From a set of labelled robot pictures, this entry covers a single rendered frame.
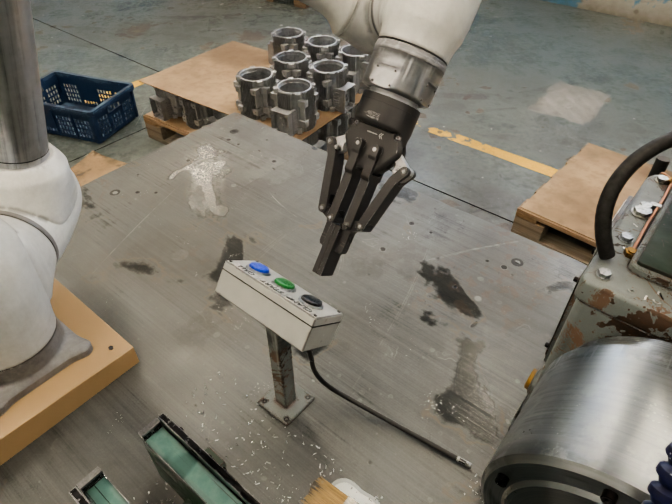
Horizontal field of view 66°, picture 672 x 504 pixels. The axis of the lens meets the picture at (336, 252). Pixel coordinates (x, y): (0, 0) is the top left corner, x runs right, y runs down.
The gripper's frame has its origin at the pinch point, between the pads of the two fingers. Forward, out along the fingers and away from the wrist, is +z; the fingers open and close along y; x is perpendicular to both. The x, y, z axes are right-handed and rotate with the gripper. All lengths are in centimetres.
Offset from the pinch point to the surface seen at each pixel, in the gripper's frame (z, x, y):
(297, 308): 8.2, -3.5, 0.5
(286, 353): 18.9, 5.6, -3.6
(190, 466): 32.6, -9.1, -2.3
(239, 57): -35, 181, -212
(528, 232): -6, 194, -15
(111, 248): 29, 17, -63
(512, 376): 13.5, 37.6, 22.8
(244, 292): 10.4, -3.5, -8.2
